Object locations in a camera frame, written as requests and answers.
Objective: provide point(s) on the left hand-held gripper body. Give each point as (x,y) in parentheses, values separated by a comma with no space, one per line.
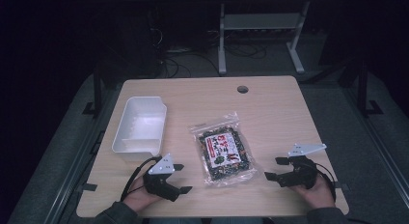
(160,182)

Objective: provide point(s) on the white plastic bin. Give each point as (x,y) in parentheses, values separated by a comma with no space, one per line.
(141,127)

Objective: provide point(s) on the person's left hand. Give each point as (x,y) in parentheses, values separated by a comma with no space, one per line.
(138,195)

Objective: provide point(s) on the black metal stand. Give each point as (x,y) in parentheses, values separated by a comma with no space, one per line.
(363,89)
(97,89)

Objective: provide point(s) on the black table bracket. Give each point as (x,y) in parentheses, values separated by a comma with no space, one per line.
(87,187)
(342,186)

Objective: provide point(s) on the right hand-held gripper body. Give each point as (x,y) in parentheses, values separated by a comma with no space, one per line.
(300,172)

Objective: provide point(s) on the person's right hand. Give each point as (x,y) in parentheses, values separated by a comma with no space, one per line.
(316,193)

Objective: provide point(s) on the clear bag of dried food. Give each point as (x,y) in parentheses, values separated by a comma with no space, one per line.
(225,151)

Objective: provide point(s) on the white metal desk frame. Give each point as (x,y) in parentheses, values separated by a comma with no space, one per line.
(260,21)

